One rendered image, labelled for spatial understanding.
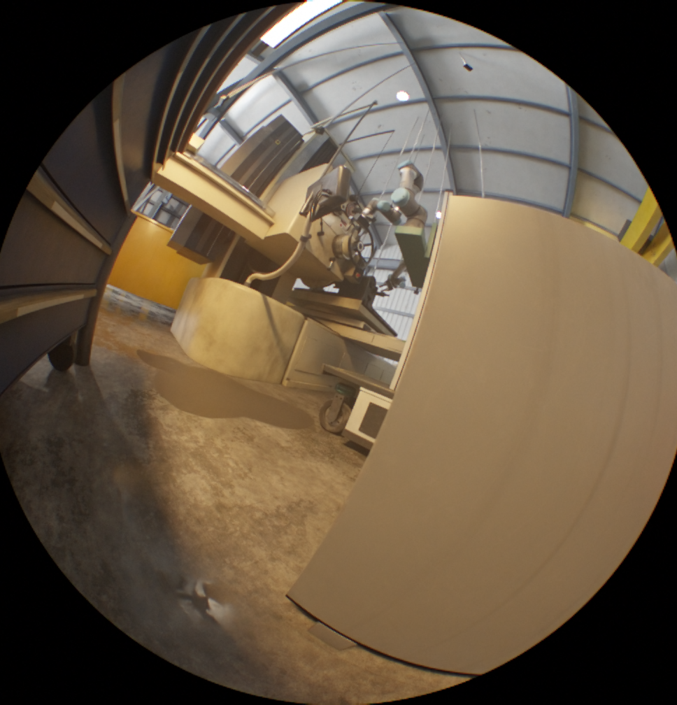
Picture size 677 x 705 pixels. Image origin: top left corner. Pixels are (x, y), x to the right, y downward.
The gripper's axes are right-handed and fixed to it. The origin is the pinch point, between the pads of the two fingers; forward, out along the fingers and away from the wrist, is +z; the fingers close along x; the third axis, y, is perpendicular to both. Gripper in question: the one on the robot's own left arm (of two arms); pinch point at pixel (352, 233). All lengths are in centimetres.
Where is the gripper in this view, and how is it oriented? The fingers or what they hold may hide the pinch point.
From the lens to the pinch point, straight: 152.8
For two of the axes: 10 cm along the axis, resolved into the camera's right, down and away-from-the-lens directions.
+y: -5.8, -6.3, 5.1
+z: -5.6, 7.7, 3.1
